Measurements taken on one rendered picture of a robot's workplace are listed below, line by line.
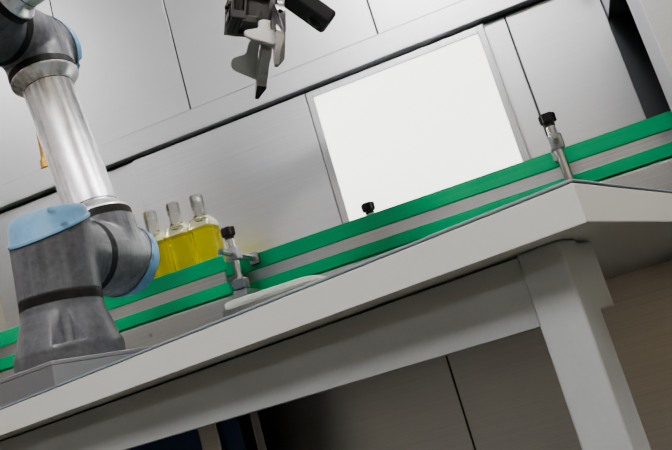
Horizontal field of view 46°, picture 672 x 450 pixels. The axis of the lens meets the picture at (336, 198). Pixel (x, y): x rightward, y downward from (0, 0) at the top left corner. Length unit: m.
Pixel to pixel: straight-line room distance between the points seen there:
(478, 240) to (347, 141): 1.18
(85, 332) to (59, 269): 0.10
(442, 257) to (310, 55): 1.30
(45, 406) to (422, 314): 0.54
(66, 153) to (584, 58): 1.08
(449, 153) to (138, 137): 0.78
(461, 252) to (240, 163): 1.27
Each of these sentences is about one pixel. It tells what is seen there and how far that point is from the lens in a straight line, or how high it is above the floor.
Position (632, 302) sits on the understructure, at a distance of 1.72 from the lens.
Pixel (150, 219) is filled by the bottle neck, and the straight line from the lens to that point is 1.81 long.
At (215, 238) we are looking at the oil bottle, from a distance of 1.74.
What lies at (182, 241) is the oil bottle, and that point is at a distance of 1.75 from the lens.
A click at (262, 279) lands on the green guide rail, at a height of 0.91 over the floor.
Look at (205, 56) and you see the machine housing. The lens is 2.03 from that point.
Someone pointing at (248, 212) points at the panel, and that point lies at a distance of 1.86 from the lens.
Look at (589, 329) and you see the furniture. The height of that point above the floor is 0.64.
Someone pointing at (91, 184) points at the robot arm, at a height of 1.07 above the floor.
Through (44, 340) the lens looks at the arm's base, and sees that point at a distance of 1.14.
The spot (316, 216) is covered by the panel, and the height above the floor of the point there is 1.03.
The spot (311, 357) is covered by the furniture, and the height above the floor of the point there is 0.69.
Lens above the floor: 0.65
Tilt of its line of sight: 13 degrees up
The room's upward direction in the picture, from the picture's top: 16 degrees counter-clockwise
